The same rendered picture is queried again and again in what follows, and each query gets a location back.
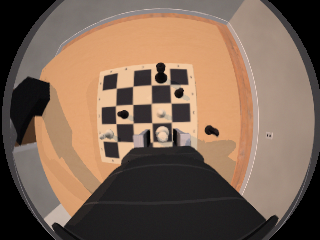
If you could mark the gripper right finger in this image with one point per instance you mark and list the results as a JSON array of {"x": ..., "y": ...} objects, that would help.
[{"x": 180, "y": 138}]

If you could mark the chessboard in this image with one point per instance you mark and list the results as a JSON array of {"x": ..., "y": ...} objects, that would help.
[{"x": 133, "y": 88}]

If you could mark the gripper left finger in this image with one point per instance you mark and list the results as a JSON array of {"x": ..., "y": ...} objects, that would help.
[{"x": 143, "y": 139}]

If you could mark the white bishop chess piece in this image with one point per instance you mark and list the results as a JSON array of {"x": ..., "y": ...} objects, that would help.
[{"x": 108, "y": 134}]

